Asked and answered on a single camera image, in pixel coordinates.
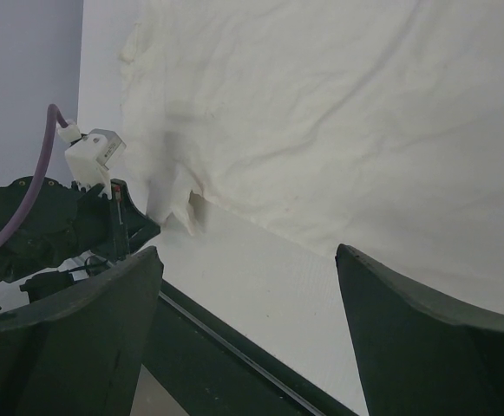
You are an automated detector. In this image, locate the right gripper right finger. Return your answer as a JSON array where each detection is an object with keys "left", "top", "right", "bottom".
[{"left": 336, "top": 244, "right": 504, "bottom": 415}]

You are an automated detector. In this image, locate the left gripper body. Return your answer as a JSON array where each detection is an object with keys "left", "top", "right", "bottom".
[{"left": 69, "top": 182, "right": 124, "bottom": 262}]

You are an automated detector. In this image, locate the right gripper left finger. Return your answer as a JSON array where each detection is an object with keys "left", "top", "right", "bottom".
[{"left": 0, "top": 246, "right": 164, "bottom": 415}]

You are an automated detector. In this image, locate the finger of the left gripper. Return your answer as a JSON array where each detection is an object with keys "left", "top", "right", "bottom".
[{"left": 112, "top": 179, "right": 160, "bottom": 254}]

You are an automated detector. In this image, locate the cream white t shirt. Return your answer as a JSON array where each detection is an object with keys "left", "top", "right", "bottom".
[{"left": 121, "top": 1, "right": 504, "bottom": 313}]

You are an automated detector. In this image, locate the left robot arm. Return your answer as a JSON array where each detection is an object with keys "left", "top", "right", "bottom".
[{"left": 0, "top": 178, "right": 160, "bottom": 283}]

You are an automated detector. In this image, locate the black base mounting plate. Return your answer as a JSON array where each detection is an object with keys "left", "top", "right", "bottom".
[{"left": 143, "top": 282, "right": 353, "bottom": 415}]

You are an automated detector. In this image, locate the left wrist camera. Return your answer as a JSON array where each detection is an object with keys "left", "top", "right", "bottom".
[{"left": 56, "top": 122, "right": 126, "bottom": 194}]

